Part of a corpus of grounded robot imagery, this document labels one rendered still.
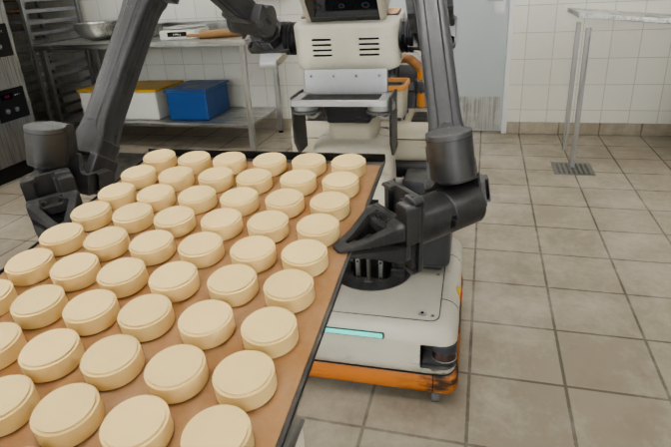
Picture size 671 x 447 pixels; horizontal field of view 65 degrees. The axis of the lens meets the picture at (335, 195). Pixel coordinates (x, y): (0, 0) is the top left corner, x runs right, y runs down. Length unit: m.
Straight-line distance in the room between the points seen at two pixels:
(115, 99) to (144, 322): 0.53
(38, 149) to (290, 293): 0.50
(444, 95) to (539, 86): 3.81
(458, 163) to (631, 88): 4.07
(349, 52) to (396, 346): 0.87
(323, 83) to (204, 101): 3.13
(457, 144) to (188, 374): 0.39
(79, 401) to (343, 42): 1.11
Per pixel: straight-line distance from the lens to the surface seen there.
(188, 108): 4.58
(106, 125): 0.96
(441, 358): 1.68
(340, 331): 1.67
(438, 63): 0.80
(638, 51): 4.65
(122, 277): 0.60
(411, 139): 1.70
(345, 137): 1.49
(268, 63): 1.48
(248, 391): 0.44
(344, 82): 1.40
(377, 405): 1.80
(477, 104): 4.61
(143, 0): 1.02
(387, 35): 1.38
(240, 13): 1.30
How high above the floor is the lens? 1.24
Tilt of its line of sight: 22 degrees down
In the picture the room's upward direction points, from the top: 3 degrees counter-clockwise
